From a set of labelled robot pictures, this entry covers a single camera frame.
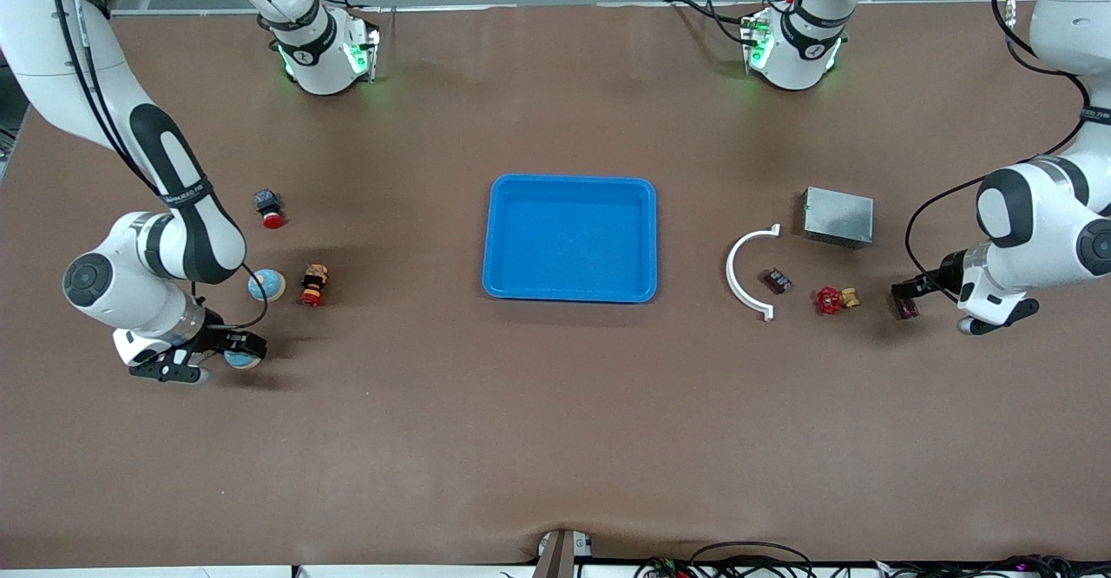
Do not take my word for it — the blue plastic tray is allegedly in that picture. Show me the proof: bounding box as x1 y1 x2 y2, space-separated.
482 174 659 305

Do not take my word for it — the red emergency stop orange body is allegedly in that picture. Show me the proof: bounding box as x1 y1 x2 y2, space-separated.
299 263 332 307

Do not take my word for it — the grey metal box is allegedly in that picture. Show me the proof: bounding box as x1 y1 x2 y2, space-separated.
800 186 875 250

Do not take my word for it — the red pushbutton with black body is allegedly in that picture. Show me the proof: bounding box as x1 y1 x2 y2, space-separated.
253 188 286 230

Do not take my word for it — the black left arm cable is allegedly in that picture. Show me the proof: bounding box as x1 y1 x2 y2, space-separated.
904 0 1092 303

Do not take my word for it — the red handled brass valve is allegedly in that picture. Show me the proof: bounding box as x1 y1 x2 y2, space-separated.
814 286 861 317

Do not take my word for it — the white curved plastic bracket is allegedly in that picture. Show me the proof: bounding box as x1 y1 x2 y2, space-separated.
725 223 782 323

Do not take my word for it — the black cable bundle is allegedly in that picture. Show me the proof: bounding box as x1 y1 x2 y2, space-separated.
636 541 1111 578

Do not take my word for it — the black left base cable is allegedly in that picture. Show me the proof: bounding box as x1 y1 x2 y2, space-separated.
663 0 766 46

